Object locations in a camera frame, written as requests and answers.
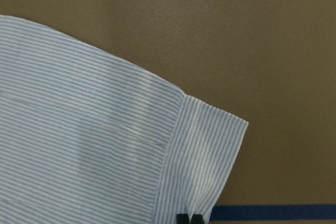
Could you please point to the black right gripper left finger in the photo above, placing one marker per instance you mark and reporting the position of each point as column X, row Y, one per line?
column 182, row 219

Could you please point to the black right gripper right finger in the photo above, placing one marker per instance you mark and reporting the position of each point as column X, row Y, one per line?
column 197, row 219

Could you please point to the blue striped button shirt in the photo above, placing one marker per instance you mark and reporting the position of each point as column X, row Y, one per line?
column 88, row 137

